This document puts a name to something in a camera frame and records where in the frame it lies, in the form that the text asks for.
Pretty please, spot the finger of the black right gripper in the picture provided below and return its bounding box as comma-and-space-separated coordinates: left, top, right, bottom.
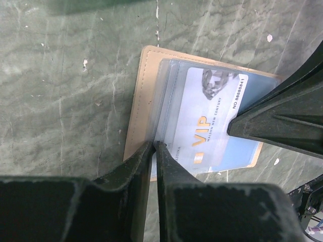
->
228, 44, 322, 158

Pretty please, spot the tan card holder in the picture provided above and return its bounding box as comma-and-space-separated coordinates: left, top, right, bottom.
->
124, 45, 281, 175

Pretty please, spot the silver VIP credit card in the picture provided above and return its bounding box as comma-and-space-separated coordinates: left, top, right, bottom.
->
165, 67, 249, 173

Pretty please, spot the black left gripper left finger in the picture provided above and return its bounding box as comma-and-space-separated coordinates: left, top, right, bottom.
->
1, 142, 154, 241

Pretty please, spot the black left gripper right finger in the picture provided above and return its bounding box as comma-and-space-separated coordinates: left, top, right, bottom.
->
155, 142, 305, 241

